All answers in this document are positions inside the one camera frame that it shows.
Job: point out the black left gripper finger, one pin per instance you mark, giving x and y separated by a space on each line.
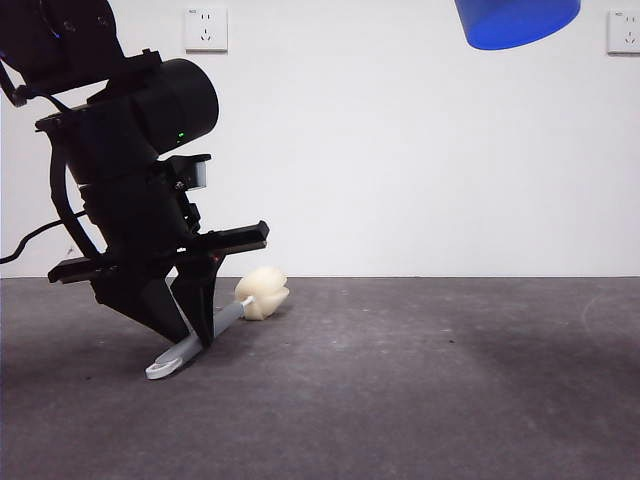
145 305
200 295

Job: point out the blue ribbed plastic cup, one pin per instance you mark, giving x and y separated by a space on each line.
515 22

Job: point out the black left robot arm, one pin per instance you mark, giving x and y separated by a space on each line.
110 125

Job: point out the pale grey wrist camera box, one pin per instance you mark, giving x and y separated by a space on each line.
200 175

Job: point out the white wall socket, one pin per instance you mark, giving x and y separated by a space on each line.
625 32
206 29

